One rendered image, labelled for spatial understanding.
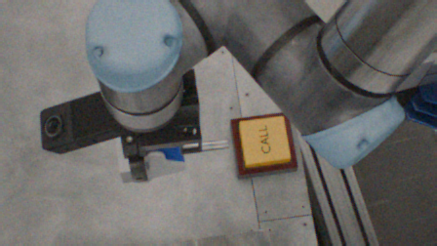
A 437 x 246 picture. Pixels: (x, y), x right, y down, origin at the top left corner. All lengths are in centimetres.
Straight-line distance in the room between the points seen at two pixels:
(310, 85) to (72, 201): 55
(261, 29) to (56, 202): 54
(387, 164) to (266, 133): 71
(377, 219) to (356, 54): 115
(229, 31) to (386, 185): 112
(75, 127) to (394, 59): 36
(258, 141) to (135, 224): 19
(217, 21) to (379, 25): 15
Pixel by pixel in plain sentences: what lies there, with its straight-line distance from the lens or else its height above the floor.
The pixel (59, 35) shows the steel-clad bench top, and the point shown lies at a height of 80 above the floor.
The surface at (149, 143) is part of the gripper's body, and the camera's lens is 84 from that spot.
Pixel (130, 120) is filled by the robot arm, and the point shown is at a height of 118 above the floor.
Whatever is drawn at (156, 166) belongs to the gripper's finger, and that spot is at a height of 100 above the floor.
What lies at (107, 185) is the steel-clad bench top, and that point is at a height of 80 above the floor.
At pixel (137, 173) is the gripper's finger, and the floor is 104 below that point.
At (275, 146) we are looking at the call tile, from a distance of 110.
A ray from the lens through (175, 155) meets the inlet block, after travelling 98.
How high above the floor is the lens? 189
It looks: 73 degrees down
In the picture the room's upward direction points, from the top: 4 degrees clockwise
